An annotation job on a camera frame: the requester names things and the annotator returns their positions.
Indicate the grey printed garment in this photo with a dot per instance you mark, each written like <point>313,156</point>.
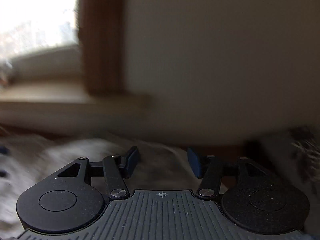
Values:
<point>305,150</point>

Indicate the white diamond-patterned pajama garment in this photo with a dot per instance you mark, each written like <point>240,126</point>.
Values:
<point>75,152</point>

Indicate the beige window sill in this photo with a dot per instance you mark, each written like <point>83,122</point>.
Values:
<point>50,97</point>

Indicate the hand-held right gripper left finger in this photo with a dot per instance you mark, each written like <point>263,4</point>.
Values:
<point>132,162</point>

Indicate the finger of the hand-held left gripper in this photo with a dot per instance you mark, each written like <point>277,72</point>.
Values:
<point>3,151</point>
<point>2,173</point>

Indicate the wooden window trim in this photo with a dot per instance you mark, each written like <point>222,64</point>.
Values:
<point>102,42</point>

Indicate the white framed window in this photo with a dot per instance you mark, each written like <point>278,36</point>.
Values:
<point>30,10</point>

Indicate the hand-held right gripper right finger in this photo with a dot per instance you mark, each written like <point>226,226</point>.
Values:
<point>194,163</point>

